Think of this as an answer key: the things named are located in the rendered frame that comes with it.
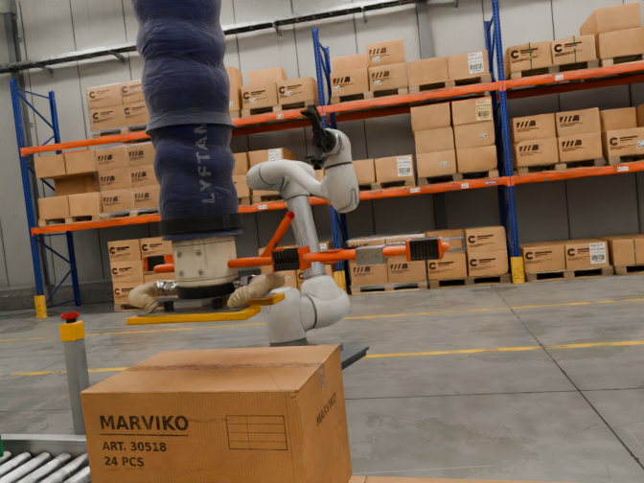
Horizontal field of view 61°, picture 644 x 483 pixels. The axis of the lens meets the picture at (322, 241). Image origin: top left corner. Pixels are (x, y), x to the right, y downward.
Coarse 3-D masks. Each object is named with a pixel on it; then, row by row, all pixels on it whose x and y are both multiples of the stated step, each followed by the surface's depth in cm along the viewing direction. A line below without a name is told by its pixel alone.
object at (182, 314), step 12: (216, 300) 139; (144, 312) 145; (156, 312) 143; (168, 312) 141; (180, 312) 139; (192, 312) 138; (204, 312) 137; (216, 312) 136; (228, 312) 135; (240, 312) 133; (252, 312) 137; (132, 324) 142; (144, 324) 141
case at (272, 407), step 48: (96, 384) 146; (144, 384) 142; (192, 384) 137; (240, 384) 133; (288, 384) 129; (336, 384) 157; (96, 432) 141; (144, 432) 137; (192, 432) 133; (240, 432) 130; (288, 432) 126; (336, 432) 152; (96, 480) 142; (144, 480) 138; (192, 480) 134; (240, 480) 131; (288, 480) 127; (336, 480) 148
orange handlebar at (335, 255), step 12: (324, 252) 138; (336, 252) 138; (348, 252) 137; (384, 252) 134; (396, 252) 133; (168, 264) 152; (228, 264) 146; (240, 264) 145; (252, 264) 144; (264, 264) 143
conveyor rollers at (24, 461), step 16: (0, 464) 204; (16, 464) 201; (32, 464) 197; (48, 464) 194; (64, 464) 199; (80, 464) 195; (0, 480) 185; (16, 480) 189; (32, 480) 185; (48, 480) 181; (64, 480) 186; (80, 480) 182
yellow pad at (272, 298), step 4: (272, 292) 159; (264, 296) 153; (268, 296) 155; (272, 296) 155; (276, 296) 155; (280, 296) 157; (284, 296) 160; (224, 300) 157; (252, 300) 153; (256, 300) 153; (260, 300) 152; (264, 300) 152; (268, 300) 151; (272, 300) 151; (276, 300) 153; (280, 300) 156; (224, 304) 155; (244, 304) 153; (248, 304) 153; (252, 304) 153; (256, 304) 153; (260, 304) 152; (264, 304) 152; (268, 304) 152; (272, 304) 151; (176, 308) 159
